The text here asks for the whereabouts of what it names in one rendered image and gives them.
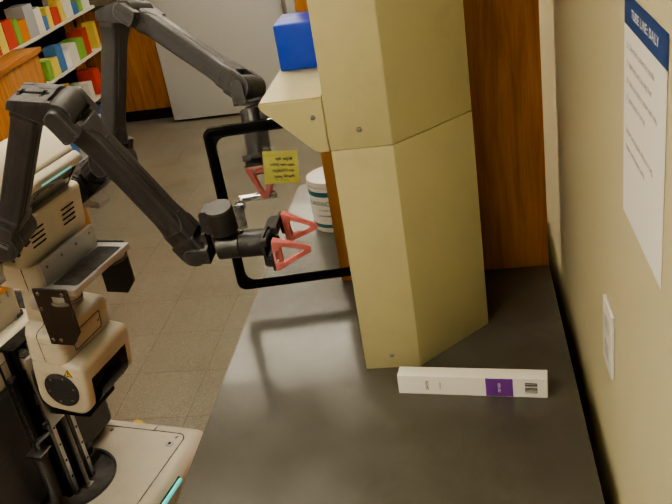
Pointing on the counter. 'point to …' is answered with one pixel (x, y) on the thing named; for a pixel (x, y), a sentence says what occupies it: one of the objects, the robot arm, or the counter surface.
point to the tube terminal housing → (404, 171)
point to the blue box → (294, 42)
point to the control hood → (298, 106)
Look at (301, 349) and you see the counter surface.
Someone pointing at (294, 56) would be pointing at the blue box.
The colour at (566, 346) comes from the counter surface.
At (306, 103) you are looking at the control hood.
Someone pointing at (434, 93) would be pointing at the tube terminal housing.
